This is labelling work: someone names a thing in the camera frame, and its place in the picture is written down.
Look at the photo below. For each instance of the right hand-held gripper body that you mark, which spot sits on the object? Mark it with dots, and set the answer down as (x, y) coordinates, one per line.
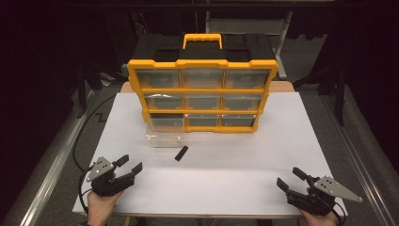
(316, 201)

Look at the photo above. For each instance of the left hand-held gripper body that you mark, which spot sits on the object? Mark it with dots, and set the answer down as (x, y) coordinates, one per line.
(108, 185)

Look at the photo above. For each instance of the clear plastic drawer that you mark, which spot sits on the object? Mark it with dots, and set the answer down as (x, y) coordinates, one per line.
(164, 142)

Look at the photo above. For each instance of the small black bar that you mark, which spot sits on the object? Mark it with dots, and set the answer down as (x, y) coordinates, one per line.
(181, 153)

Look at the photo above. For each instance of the yellow black drawer organizer cabinet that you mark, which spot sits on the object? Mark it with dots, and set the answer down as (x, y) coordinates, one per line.
(200, 58)

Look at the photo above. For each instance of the person's right hand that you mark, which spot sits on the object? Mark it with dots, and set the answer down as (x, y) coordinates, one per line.
(323, 220)

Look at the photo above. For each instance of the person's left hand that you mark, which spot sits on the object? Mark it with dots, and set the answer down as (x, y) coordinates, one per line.
(98, 208)

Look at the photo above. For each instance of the dark metal stand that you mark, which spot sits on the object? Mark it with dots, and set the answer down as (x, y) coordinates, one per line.
(82, 91)
(340, 94)

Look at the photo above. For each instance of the grid of clear drawers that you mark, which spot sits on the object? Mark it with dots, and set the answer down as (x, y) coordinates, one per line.
(202, 78)

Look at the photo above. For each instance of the aluminium floor rail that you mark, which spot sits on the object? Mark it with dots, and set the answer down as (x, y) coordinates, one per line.
(360, 163)
(53, 166)

